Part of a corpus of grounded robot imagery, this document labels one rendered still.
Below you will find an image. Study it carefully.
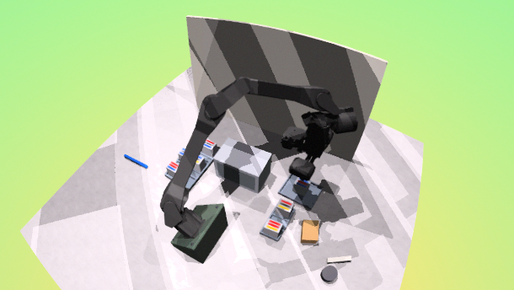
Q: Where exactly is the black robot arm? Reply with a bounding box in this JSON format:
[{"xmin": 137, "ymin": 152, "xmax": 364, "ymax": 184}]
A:
[{"xmin": 159, "ymin": 77, "xmax": 358, "ymax": 239}]

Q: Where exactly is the blue thin rod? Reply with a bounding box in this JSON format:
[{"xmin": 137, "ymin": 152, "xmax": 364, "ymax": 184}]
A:
[{"xmin": 124, "ymin": 154, "xmax": 148, "ymax": 169}]

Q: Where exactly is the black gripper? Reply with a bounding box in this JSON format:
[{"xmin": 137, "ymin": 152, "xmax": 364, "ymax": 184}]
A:
[{"xmin": 288, "ymin": 130, "xmax": 334, "ymax": 181}]

